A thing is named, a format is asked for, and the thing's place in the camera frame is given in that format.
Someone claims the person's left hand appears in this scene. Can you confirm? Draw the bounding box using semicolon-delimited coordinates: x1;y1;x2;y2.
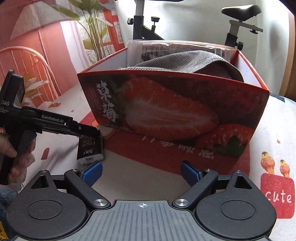
0;133;37;191

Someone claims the wooden cabinet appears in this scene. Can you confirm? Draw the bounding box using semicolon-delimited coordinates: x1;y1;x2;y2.
280;12;295;101

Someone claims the black exercise bike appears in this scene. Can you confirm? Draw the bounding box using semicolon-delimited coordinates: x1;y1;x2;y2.
126;1;263;50

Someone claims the cartoon printed table mat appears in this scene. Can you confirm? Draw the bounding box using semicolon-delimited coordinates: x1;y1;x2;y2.
21;83;296;241

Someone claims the grey mesh fabric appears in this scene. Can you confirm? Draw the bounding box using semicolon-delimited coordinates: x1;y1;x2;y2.
120;50;244;82

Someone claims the clear plastic packaged garment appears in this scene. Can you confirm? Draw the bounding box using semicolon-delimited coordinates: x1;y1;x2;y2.
127;40;239;66

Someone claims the red strawberry cardboard box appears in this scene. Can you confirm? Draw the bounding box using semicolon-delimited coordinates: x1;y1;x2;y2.
78;49;270;157

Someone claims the small black packet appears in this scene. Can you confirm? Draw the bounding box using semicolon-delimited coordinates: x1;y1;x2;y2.
77;136;104;165

